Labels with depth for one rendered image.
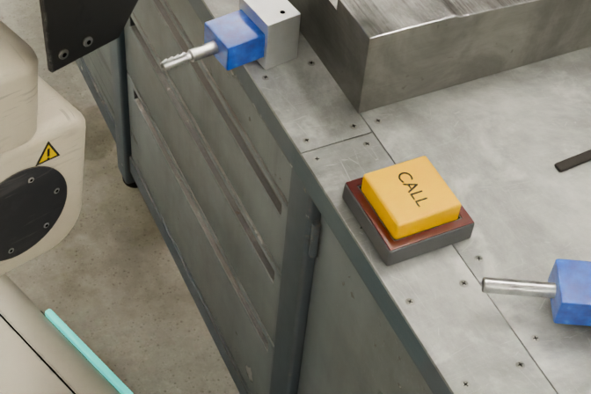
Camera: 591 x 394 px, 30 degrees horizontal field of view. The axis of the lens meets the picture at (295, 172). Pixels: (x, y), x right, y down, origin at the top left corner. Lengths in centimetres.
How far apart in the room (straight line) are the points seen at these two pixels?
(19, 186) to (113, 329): 85
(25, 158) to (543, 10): 49
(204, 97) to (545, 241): 61
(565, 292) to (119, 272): 114
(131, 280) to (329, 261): 76
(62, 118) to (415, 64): 32
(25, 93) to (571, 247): 47
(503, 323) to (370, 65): 25
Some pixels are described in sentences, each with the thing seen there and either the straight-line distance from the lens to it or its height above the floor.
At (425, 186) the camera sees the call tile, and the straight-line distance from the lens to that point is 90.
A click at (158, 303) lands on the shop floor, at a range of 184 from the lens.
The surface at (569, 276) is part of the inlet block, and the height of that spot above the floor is 84.
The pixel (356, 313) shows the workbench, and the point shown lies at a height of 58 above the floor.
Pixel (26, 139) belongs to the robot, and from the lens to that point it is 97.
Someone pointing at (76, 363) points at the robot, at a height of 27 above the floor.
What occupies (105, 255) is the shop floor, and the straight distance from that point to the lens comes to 191.
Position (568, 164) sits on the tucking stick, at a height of 80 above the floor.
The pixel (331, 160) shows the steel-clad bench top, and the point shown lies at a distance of 96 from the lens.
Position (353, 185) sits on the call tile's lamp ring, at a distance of 91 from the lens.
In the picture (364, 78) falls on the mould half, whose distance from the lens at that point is 98.
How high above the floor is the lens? 150
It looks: 47 degrees down
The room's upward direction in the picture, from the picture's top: 6 degrees clockwise
